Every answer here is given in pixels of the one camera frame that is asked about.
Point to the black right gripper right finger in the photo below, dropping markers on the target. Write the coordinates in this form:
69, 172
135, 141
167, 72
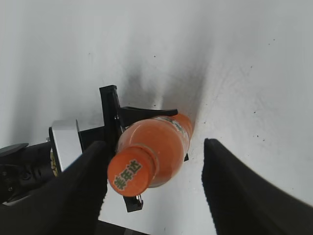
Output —
243, 203

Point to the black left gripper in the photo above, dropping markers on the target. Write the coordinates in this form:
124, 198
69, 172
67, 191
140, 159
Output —
116, 119

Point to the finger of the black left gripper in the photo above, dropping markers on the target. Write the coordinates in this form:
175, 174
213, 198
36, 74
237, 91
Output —
167, 165

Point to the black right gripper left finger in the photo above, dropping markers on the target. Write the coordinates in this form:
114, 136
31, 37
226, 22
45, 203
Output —
68, 205

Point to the orange bottle cap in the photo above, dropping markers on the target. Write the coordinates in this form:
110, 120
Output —
131, 171

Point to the orange soda plastic bottle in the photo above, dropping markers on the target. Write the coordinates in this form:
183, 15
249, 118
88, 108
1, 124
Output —
158, 135

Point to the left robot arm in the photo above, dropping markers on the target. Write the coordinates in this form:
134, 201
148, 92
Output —
24, 168

